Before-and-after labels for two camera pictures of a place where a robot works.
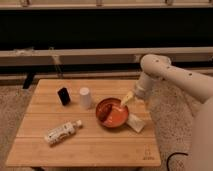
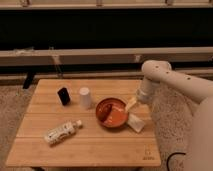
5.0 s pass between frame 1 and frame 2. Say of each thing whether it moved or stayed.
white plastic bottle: stayed
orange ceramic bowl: stayed
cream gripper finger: moved
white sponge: stayed
